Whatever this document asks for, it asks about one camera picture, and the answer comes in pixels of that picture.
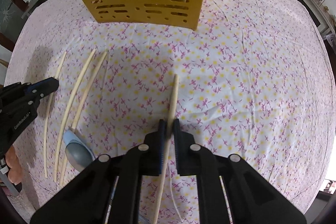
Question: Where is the wooden chopstick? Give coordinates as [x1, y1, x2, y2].
[53, 48, 97, 183]
[43, 50, 68, 179]
[151, 74, 179, 224]
[59, 51, 108, 186]

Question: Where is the pink floral tablecloth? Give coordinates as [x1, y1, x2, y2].
[5, 0, 335, 220]

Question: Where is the grey metal spoon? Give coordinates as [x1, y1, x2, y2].
[66, 142, 93, 172]

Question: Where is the person's left hand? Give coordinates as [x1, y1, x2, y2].
[5, 145, 23, 185]

